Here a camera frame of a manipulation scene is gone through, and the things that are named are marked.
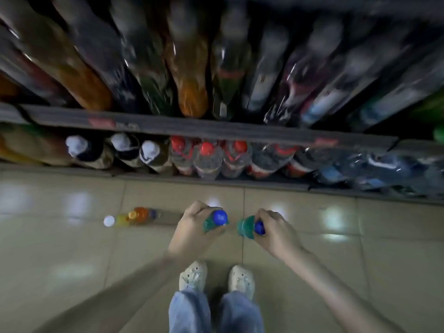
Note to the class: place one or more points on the yellow bottle white cap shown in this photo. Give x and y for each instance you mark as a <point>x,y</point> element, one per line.
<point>109,220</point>

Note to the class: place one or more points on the row of large water jugs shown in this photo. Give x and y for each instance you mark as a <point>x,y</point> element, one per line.
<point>208,159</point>

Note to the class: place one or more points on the person's white right shoe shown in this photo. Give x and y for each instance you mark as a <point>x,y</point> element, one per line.
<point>241,282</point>

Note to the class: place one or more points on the person's right forearm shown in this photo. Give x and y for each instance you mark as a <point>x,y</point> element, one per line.
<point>340,298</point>

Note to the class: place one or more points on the person's white shoe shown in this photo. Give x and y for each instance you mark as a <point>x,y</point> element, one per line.
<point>193,276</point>
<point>241,282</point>

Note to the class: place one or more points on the teal bottle blue cap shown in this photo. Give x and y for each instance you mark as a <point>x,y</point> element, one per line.
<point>219,218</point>
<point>246,226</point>

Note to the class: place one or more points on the dark grey store shelving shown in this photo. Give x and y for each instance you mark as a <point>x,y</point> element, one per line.
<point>208,125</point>

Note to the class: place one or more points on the person's right hand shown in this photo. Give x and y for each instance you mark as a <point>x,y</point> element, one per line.
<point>281,236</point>

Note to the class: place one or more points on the orange bottle yellow cap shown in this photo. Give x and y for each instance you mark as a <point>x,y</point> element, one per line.
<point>142,215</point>

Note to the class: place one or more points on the person's left hand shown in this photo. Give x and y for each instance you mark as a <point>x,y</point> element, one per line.
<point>187,236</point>

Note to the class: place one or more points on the person's blue jeans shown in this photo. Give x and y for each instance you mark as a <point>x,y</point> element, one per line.
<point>187,312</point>

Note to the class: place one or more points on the person's left forearm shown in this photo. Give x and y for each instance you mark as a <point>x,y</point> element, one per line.
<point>118,301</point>

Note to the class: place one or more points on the person's white left shoe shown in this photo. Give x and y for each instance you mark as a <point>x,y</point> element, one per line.
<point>193,276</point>

